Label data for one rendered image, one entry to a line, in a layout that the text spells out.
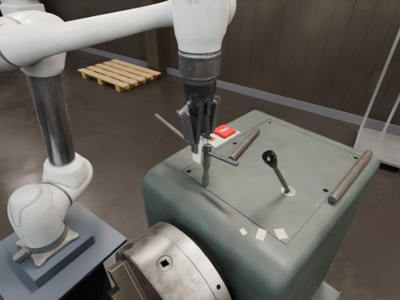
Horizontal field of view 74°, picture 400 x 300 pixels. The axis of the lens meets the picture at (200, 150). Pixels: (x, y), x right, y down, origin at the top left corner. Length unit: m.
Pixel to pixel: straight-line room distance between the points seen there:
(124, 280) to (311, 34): 3.62
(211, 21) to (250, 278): 0.51
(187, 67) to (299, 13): 3.41
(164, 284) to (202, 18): 0.51
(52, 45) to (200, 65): 0.35
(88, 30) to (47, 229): 0.75
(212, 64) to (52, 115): 0.66
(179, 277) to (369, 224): 2.20
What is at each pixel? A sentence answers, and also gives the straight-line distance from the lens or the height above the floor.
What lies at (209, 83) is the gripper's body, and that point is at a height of 1.54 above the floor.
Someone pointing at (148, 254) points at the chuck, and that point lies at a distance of 0.62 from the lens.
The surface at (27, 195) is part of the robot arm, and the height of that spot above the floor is 1.07.
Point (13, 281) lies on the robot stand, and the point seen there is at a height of 0.75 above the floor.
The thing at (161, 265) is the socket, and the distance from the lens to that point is 0.61.
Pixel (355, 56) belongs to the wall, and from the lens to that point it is 3.85.
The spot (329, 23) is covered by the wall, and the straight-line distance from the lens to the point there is 3.84.
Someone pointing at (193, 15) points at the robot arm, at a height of 1.67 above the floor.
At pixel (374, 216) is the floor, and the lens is 2.73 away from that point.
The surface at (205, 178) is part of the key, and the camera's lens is 0.71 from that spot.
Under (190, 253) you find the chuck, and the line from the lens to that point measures 0.62.
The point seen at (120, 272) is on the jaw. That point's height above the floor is 1.19.
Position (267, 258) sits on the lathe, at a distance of 0.61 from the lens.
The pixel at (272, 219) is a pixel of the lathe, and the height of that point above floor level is 1.26.
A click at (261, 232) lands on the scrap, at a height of 1.26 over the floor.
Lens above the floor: 1.75
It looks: 35 degrees down
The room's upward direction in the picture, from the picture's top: straight up
